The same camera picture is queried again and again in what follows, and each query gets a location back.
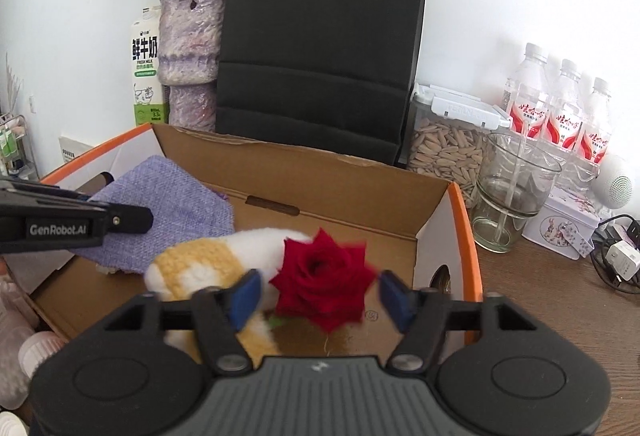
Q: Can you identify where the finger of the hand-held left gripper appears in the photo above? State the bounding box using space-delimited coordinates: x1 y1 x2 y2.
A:
0 179 103 204
89 201 154 237

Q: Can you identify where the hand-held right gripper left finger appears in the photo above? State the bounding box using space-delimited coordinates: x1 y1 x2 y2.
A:
103 269 263 375

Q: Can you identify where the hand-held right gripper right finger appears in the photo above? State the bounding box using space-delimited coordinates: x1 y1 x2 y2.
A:
378 270 537 373

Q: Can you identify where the purple knitted cloth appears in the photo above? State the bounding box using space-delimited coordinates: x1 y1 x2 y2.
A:
70 155 236 274

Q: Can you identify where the red rose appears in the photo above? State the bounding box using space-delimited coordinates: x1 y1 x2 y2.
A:
267 227 378 334

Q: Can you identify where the orange pumpkin print cardboard box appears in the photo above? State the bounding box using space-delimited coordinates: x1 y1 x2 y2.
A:
7 122 485 357

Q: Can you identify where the clear container of sunflower seeds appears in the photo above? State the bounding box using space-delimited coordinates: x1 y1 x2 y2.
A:
406 84 511 209

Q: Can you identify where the white card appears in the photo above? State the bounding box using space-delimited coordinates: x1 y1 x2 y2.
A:
59 136 93 164

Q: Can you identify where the cosmetics rack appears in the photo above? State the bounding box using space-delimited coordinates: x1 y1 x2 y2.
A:
0 113 38 182

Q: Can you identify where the yellow and white plush toy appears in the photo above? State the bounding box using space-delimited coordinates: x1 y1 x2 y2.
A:
145 226 313 357

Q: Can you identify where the clear glass cup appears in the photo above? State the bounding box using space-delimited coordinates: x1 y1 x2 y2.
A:
471 132 563 254

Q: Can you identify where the white and green milk carton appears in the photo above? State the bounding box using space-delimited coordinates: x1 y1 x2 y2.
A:
131 5 168 127

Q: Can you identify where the white printed tin box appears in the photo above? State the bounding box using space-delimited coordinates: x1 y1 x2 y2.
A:
522 193 601 261

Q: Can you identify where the purple textured vase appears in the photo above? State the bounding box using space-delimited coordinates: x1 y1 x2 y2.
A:
157 0 228 133

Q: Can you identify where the glass stirring rod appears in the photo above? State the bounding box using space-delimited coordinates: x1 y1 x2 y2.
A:
495 122 531 244

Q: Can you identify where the white charger plug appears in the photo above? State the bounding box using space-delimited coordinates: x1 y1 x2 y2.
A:
605 241 640 284

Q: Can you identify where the red label water bottle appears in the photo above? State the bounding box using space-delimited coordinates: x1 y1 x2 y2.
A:
542 59 583 152
502 42 551 137
570 77 615 167

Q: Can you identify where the white round speaker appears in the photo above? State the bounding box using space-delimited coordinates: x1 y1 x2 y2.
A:
590 153 636 209

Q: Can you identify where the black paper bag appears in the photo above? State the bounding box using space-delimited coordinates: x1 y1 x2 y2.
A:
215 0 431 166

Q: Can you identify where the white charger with black cable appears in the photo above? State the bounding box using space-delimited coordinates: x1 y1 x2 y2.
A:
590 213 640 292

